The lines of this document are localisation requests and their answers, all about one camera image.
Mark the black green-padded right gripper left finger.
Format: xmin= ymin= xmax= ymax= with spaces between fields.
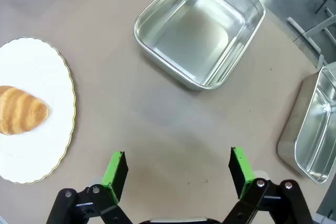
xmin=46 ymin=151 xmax=133 ymax=224

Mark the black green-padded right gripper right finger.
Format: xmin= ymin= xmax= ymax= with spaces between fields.
xmin=223 ymin=146 xmax=313 ymax=224

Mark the golden brown croissant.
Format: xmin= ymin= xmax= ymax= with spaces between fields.
xmin=0 ymin=85 xmax=51 ymax=136

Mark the rectangular stainless steel container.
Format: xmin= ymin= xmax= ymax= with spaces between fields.
xmin=277 ymin=62 xmax=336 ymax=185
xmin=133 ymin=0 xmax=266 ymax=91

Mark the white scalloped round plate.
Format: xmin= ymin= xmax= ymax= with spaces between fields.
xmin=0 ymin=37 xmax=76 ymax=185

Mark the white table with white legs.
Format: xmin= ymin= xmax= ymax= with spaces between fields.
xmin=287 ymin=14 xmax=336 ymax=70

